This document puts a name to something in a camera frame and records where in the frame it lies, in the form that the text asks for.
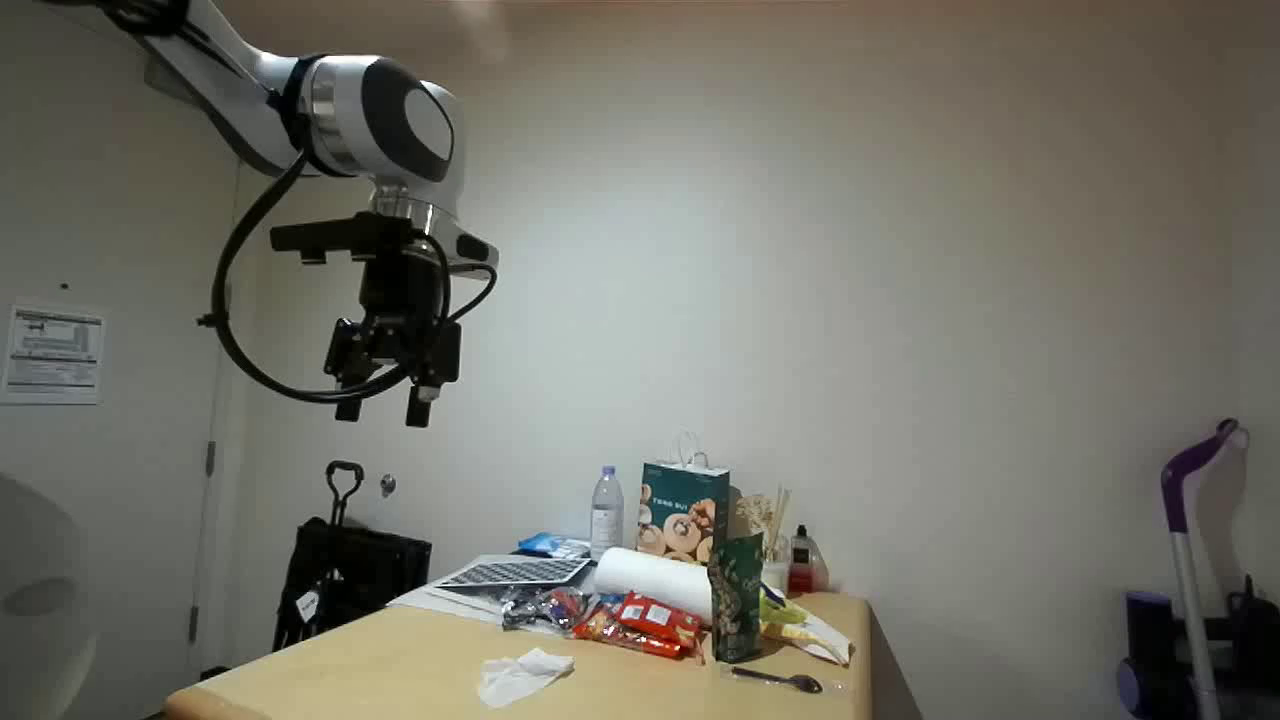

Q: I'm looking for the clear plastic water bottle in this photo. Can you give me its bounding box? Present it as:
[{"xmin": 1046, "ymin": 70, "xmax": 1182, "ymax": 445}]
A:
[{"xmin": 588, "ymin": 467, "xmax": 625, "ymax": 554}]

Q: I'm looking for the wooden chopsticks bundle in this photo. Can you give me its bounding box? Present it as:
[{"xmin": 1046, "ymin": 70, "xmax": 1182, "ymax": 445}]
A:
[{"xmin": 746, "ymin": 487, "xmax": 794, "ymax": 563}]

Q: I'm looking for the blue wet wipes packet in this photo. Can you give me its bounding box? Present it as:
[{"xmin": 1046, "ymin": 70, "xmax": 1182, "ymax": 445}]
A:
[{"xmin": 515, "ymin": 532, "xmax": 592, "ymax": 560}]

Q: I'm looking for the black bag with handle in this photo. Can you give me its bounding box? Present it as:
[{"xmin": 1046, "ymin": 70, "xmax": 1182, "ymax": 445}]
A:
[{"xmin": 273, "ymin": 460, "xmax": 432, "ymax": 646}]

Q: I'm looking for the white cloth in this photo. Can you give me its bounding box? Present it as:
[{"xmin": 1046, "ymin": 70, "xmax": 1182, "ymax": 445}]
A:
[{"xmin": 477, "ymin": 646, "xmax": 577, "ymax": 709}]

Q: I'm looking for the white keyboard with dark keys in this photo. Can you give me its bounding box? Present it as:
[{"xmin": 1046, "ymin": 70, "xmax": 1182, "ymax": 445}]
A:
[{"xmin": 442, "ymin": 554, "xmax": 588, "ymax": 591}]

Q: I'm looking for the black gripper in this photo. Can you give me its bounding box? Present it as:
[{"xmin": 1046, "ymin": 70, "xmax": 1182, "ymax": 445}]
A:
[{"xmin": 323, "ymin": 250, "xmax": 460, "ymax": 426}]

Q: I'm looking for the black spoon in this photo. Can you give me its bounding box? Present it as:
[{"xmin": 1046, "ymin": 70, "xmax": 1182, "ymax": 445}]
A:
[{"xmin": 730, "ymin": 666, "xmax": 823, "ymax": 697}]

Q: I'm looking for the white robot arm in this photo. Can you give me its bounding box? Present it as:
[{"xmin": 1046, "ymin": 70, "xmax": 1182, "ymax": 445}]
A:
[{"xmin": 90, "ymin": 0, "xmax": 495, "ymax": 426}]

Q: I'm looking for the white paper wall notice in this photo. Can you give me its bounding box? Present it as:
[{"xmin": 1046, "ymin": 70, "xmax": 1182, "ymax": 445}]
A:
[{"xmin": 0, "ymin": 304, "xmax": 108, "ymax": 409}]

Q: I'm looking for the white paper towel roll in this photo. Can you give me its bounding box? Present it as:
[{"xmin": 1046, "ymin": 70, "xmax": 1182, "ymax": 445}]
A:
[{"xmin": 588, "ymin": 548, "xmax": 713, "ymax": 621}]

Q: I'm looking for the red snack packet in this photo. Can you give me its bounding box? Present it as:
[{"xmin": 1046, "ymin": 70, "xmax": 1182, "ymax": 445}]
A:
[{"xmin": 574, "ymin": 591, "xmax": 704, "ymax": 659}]

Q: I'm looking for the green doughnut paper bag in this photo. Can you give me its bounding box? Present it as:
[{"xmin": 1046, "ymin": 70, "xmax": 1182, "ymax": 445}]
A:
[{"xmin": 636, "ymin": 465, "xmax": 733, "ymax": 563}]

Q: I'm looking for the purple vacuum cleaner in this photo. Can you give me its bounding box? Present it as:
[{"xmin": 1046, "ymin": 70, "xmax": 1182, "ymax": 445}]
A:
[{"xmin": 1116, "ymin": 416, "xmax": 1280, "ymax": 720}]

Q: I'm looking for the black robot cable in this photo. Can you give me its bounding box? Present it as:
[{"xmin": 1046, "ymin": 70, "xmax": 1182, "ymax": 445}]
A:
[{"xmin": 196, "ymin": 152, "xmax": 501, "ymax": 409}]

